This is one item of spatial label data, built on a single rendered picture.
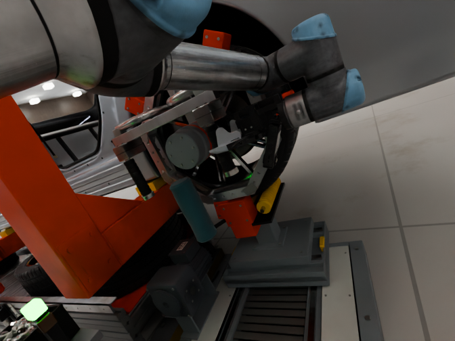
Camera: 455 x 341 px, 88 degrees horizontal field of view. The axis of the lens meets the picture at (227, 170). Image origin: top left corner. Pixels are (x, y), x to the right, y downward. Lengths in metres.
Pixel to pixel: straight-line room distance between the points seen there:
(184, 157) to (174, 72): 0.44
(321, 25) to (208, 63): 0.23
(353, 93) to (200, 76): 0.29
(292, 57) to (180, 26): 0.37
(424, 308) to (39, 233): 1.34
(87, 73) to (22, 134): 0.84
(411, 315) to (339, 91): 0.89
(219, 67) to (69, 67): 0.29
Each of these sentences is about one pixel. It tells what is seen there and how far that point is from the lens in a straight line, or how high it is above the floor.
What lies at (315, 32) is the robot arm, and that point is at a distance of 0.53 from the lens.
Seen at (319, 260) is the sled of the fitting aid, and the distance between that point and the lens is 1.17.
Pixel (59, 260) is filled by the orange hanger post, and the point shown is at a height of 0.69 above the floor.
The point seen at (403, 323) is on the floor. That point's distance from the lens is 1.17.
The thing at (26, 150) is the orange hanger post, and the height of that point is 1.06.
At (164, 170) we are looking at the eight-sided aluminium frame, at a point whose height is 0.79.
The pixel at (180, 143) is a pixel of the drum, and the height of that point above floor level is 0.88.
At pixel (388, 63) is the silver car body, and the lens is 0.88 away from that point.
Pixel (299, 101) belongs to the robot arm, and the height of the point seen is 0.87.
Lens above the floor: 0.92
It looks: 14 degrees down
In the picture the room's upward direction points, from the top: 24 degrees counter-clockwise
